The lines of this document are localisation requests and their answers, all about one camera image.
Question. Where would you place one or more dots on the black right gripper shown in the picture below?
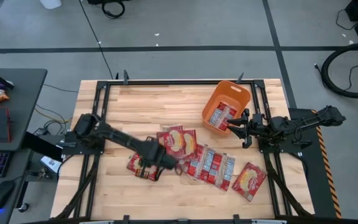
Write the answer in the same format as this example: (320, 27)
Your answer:
(257, 126)

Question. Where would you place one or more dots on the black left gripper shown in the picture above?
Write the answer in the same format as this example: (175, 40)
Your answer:
(154, 154)

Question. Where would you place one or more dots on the red popcorn bag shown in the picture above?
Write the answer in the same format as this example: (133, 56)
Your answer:
(222, 116)
(174, 127)
(249, 182)
(224, 171)
(191, 144)
(132, 165)
(172, 143)

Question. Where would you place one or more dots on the red and white snack box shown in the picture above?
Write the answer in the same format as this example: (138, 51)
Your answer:
(202, 161)

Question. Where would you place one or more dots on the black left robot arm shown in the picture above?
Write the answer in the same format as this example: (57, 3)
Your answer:
(117, 135)

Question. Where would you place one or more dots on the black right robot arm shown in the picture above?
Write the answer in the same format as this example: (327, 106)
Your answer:
(291, 124)

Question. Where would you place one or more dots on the orange plastic basket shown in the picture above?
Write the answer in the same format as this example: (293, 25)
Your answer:
(225, 93)

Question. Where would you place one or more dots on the black table clamp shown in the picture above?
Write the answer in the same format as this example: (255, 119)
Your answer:
(235, 218)
(240, 78)
(125, 219)
(125, 77)

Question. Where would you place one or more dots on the black mat yellow hazard stripe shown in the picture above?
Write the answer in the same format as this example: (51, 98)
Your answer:
(314, 186)

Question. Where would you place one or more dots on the black panel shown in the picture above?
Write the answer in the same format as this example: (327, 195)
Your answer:
(42, 146)

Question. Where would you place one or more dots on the black caster wheel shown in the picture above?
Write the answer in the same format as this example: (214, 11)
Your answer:
(23, 207)

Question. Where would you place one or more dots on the black desk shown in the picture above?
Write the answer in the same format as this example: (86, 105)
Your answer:
(26, 93)

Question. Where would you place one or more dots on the black computer mouse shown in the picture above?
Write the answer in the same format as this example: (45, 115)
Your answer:
(1, 194)

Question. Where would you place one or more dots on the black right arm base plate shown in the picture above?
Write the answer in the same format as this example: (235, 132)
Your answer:
(278, 148)

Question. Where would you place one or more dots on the black metal table frame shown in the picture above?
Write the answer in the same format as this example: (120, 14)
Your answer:
(179, 82)

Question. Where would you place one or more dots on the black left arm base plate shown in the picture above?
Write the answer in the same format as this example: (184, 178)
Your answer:
(82, 149)

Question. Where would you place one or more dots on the white bracket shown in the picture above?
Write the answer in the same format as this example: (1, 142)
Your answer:
(269, 221)

